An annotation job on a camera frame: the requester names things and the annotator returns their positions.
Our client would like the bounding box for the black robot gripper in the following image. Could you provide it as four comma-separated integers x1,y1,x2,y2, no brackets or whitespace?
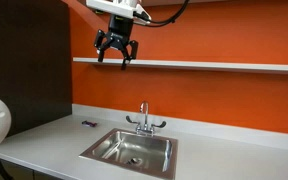
94,15,138,70

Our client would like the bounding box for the purple candy bar wrapper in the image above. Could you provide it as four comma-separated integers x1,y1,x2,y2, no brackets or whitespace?
82,121,97,127

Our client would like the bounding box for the stainless steel sink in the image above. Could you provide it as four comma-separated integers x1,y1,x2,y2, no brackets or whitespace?
80,128,178,180

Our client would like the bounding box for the sink drain strainer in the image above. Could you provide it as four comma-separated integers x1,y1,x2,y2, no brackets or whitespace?
126,158,143,166

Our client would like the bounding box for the dark brown tall cabinet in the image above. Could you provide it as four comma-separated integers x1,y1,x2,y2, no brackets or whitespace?
0,0,72,135

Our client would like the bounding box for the white wall shelf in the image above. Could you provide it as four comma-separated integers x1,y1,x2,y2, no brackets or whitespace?
72,56,288,76

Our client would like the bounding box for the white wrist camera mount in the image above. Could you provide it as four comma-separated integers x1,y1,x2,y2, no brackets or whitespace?
86,0,151,25

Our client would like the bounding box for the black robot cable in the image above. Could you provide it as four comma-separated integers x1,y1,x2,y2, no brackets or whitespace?
132,0,190,28

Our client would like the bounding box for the chrome faucet with handles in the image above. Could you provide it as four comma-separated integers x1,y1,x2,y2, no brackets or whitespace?
126,101,167,136

